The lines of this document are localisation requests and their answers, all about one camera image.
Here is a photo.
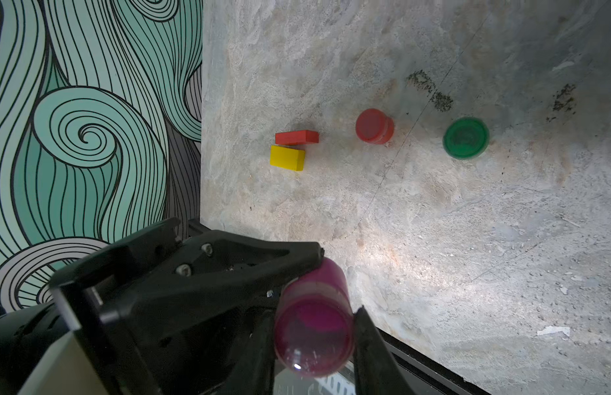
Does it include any green paint jar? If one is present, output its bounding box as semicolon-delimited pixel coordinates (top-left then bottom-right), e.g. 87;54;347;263
443;117;490;160

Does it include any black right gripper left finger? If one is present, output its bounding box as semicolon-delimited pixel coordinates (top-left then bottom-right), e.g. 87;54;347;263
49;219;324;327

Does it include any red block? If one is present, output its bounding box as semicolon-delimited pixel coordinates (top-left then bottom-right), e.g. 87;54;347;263
275;130;319;146

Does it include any red paint jar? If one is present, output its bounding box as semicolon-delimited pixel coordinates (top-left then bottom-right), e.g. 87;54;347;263
355;109;394;145

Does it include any purple paint jar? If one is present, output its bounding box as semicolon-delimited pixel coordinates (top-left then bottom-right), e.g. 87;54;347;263
273;258;354;378

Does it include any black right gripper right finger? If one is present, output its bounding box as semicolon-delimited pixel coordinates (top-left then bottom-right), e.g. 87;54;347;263
353;307;415;395

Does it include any yellow block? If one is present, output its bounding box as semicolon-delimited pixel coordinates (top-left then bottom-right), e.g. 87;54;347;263
269;146;305;172

